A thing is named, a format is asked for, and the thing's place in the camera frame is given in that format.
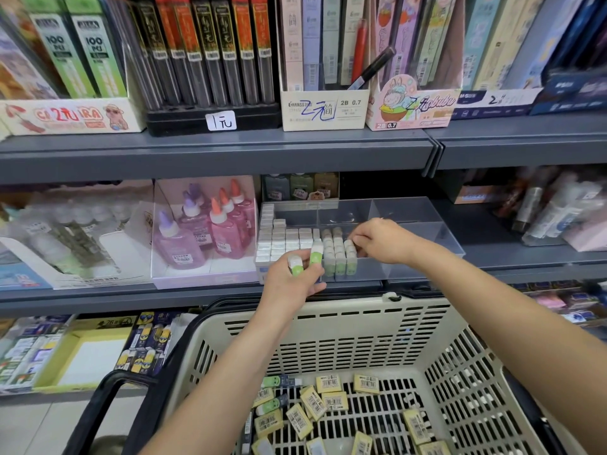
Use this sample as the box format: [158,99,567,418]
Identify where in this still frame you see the person's right hand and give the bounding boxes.
[349,217,423,269]

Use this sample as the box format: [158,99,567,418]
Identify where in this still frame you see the person's left hand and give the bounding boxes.
[256,249,328,323]

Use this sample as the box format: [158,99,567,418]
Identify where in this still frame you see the row of white green erasers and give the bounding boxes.
[322,225,360,279]

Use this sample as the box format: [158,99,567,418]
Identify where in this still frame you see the rows of white erasers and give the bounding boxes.
[254,202,326,282]

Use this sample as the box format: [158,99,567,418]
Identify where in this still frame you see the beige shopping basket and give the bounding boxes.
[61,293,589,455]

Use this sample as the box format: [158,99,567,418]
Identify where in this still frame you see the pile of erasers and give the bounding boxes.
[242,372,451,455]

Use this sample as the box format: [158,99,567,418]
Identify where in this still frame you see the grey store shelves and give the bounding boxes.
[0,0,607,399]

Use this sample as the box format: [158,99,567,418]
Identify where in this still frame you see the person's left forearm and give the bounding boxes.
[140,308,305,455]

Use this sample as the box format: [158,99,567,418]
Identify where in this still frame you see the person's right forearm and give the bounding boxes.
[403,246,607,455]

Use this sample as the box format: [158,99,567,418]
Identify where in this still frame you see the pink glue display box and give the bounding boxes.
[150,175,260,290]

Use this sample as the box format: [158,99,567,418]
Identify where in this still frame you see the colourful pencil display box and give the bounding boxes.
[365,0,463,131]

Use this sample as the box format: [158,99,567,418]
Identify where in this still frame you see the white pencil display box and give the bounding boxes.
[281,0,371,131]

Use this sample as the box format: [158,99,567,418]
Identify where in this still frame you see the white glue display box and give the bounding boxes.
[0,179,156,290]

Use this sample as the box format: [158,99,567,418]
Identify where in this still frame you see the blue white display box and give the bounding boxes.
[452,0,607,119]

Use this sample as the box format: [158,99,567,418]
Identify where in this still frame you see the yellow empty display box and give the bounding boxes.
[33,325,134,394]

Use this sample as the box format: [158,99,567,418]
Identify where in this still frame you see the white eraser display box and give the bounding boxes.
[0,317,72,392]

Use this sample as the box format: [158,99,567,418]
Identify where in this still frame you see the cartoon print display box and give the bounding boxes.
[0,0,148,137]

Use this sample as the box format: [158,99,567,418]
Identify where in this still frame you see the clear plastic divider tray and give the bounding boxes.
[258,196,467,283]

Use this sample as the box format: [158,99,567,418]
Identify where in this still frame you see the pink glue bottle orange cap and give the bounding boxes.
[220,187,252,245]
[230,178,258,233]
[209,197,243,258]

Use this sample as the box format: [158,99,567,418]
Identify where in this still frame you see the translucent glue bottle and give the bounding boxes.
[314,172,340,200]
[264,173,290,202]
[289,173,315,202]

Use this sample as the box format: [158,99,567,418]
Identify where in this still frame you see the pink glue bottle purple cap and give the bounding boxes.
[180,185,214,250]
[154,208,205,271]

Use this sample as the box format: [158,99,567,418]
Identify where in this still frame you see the dark blue yellow packets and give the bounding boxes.
[114,310,186,377]

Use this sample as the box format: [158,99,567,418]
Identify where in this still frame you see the black pen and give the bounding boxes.
[346,45,398,91]

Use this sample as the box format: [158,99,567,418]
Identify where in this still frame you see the white price label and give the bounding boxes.
[205,111,238,133]

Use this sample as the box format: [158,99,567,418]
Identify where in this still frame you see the black lead tube display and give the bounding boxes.
[104,0,283,135]

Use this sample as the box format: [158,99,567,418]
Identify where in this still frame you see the row of clear glue bottles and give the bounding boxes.
[23,203,129,276]

